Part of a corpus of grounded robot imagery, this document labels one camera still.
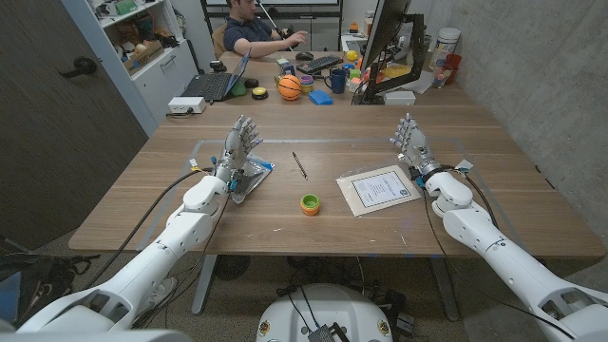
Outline blue rectangular box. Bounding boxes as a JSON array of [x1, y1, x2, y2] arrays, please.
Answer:
[[308, 89, 335, 106]]

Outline white cylindrical canister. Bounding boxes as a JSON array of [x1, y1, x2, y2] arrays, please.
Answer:
[[428, 27, 463, 70]]

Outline paper sheet in plastic sleeve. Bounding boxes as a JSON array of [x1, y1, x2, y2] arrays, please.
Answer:
[[335, 163, 424, 219]]

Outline black bag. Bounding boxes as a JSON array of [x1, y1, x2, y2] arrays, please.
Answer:
[[0, 236, 102, 330]]

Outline green and orange cup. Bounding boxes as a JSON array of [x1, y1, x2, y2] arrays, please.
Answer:
[[299, 193, 321, 218]]

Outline black keyboard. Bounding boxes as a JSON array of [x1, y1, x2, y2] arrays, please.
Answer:
[[295, 54, 344, 76]]

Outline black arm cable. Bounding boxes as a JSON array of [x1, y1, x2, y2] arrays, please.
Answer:
[[80, 166, 215, 292], [419, 162, 579, 341]]

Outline red plastic cup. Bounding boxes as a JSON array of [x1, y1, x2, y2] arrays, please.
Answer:
[[443, 52, 464, 86]]

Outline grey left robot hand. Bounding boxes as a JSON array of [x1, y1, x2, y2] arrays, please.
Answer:
[[215, 114, 264, 185]]

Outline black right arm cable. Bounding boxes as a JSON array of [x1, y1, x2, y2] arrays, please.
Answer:
[[419, 162, 579, 341]]

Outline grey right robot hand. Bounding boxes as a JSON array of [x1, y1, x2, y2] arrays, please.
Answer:
[[389, 112, 444, 178]]

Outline grey table leg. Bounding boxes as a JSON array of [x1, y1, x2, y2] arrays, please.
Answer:
[[428, 256, 462, 323], [190, 254, 219, 316]]

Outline small orange basketball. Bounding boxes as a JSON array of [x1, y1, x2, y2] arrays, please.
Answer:
[[277, 74, 303, 102]]

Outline cardboard box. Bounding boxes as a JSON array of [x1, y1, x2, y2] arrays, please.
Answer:
[[122, 39, 165, 77]]

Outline seated person in dark shirt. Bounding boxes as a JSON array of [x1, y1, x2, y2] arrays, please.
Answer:
[[221, 0, 310, 60]]

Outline dark blue mug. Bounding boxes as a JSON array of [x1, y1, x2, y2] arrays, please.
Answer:
[[323, 66, 349, 95]]

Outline silver plastic bag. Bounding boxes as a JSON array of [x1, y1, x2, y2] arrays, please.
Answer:
[[230, 152, 276, 206]]

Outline open black laptop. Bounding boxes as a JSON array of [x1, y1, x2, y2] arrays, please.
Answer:
[[180, 47, 252, 104]]

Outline white shelf cabinet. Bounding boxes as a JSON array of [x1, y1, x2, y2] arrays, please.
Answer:
[[60, 0, 200, 138]]

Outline black computer monitor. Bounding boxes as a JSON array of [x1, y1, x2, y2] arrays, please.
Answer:
[[359, 0, 413, 76]]

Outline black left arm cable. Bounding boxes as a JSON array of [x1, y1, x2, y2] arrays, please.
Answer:
[[80, 166, 215, 292]]

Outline dark thin pen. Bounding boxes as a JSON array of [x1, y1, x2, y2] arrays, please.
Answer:
[[292, 151, 310, 181]]

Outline thin white stick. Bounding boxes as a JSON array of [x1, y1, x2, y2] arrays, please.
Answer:
[[256, 0, 295, 52]]

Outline white flat box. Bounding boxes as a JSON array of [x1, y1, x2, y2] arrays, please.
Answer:
[[383, 89, 418, 106]]

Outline small colourful box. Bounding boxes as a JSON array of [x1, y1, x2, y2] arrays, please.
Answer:
[[275, 57, 296, 77]]

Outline white power box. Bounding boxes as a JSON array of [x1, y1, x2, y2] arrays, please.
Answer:
[[167, 96, 208, 116]]

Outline black door handle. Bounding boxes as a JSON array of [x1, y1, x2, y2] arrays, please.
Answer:
[[58, 56, 99, 80]]

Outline white robot torso base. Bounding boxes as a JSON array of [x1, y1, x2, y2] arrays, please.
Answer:
[[256, 282, 395, 342]]

